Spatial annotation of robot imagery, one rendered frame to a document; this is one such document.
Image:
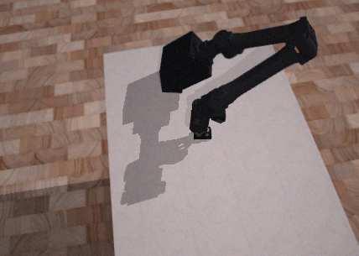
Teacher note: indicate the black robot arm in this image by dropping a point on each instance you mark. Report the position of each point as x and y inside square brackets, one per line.
[231, 44]

